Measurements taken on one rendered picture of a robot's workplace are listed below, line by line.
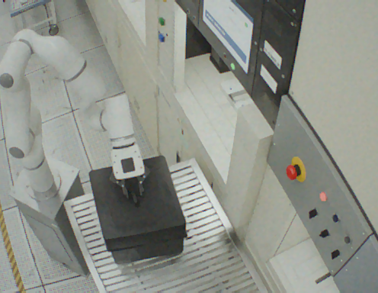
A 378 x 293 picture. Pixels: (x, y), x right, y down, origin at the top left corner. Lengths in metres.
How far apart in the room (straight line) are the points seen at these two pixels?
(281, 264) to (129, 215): 0.57
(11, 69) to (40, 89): 2.15
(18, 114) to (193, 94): 0.88
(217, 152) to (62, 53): 0.84
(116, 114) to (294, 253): 0.80
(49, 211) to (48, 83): 1.75
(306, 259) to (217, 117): 0.75
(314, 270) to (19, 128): 1.19
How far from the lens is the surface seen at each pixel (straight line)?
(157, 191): 1.58
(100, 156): 2.94
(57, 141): 3.07
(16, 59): 1.34
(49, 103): 3.33
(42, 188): 1.91
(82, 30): 3.91
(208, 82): 2.10
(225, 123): 1.95
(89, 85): 1.37
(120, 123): 1.48
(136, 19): 2.52
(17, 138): 1.59
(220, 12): 1.33
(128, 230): 1.52
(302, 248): 1.69
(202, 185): 1.90
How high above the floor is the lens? 2.37
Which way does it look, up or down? 53 degrees down
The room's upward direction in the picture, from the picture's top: 2 degrees clockwise
